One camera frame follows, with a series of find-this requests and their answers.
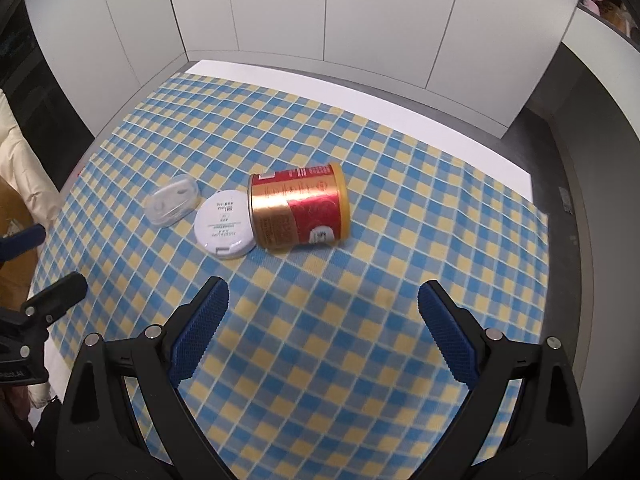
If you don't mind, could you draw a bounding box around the red and gold can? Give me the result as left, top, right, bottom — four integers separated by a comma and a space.
247, 162, 351, 252

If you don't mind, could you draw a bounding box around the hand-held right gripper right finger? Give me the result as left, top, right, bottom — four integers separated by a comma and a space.
417, 280, 588, 480

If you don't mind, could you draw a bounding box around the black glass cabinet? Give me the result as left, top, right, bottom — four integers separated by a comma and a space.
0, 0, 98, 141

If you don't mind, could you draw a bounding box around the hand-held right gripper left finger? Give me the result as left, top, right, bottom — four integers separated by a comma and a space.
55, 276, 236, 480

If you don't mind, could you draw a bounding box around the small clear oval case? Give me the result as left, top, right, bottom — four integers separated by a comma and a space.
145, 173, 199, 229

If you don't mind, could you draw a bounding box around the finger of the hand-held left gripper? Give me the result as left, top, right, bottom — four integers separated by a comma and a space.
20, 271, 90, 322
0, 224, 47, 264

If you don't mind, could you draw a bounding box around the white wardrobe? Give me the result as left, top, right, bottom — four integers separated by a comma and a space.
25, 0, 591, 138

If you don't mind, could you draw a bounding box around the brown cardboard box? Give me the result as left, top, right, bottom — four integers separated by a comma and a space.
0, 180, 46, 311

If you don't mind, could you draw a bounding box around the cream padded armchair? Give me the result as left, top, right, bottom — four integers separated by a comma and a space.
0, 87, 61, 226

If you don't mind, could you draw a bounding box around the beige box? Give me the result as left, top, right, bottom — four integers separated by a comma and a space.
600, 0, 631, 31

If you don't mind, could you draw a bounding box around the white round compact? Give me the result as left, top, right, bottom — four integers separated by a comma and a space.
194, 189, 257, 260

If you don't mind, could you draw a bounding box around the white built-in counter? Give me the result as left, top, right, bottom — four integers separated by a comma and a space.
525, 7, 640, 461

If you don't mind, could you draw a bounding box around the blue yellow checkered tablecloth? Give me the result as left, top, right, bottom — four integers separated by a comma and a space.
32, 72, 551, 480

